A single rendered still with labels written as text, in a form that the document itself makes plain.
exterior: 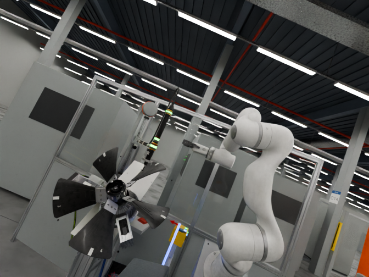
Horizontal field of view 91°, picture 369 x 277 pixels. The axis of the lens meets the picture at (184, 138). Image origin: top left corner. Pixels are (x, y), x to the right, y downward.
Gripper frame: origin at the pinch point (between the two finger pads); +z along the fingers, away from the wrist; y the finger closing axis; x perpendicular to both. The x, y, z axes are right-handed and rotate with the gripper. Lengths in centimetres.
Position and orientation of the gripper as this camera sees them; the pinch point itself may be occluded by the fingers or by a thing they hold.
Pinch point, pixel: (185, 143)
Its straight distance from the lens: 115.5
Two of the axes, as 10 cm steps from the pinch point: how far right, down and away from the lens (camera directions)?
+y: 1.4, 1.8, 9.7
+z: -9.1, -3.7, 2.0
